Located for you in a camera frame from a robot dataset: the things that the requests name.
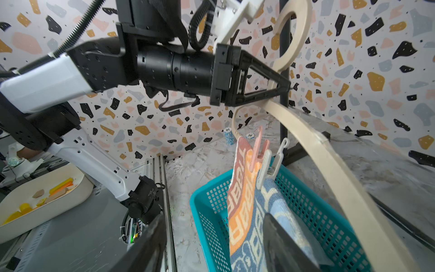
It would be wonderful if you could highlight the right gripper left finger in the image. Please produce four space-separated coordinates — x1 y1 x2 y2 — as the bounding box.
109 214 167 272

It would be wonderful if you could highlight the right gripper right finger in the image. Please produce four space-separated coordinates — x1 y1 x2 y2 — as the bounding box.
263 214 321 272

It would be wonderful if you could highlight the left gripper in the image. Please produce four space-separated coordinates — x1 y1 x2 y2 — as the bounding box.
137 44 290 107

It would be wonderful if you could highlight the orange patterned towel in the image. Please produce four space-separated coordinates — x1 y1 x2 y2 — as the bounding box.
227 137 262 256

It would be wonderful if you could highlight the grey clothespin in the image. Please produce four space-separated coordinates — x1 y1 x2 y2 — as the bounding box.
256 137 290 190

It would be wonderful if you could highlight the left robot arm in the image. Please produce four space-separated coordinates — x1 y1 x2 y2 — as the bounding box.
1 1 290 224

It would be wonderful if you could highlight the teal plastic basket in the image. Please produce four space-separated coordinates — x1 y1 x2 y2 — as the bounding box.
190 166 372 272

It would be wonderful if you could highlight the black clothes rack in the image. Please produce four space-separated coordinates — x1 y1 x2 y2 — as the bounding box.
278 0 435 252

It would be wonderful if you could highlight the blue poker chip stack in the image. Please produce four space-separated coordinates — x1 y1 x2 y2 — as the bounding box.
223 127 237 146

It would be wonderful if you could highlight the white tray with blocks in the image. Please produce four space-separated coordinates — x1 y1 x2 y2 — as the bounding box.
1 164 94 243

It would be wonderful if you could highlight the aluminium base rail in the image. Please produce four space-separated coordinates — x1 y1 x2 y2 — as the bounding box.
0 154 177 272

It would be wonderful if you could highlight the black corrugated cable conduit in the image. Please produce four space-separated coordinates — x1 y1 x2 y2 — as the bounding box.
0 0 106 79

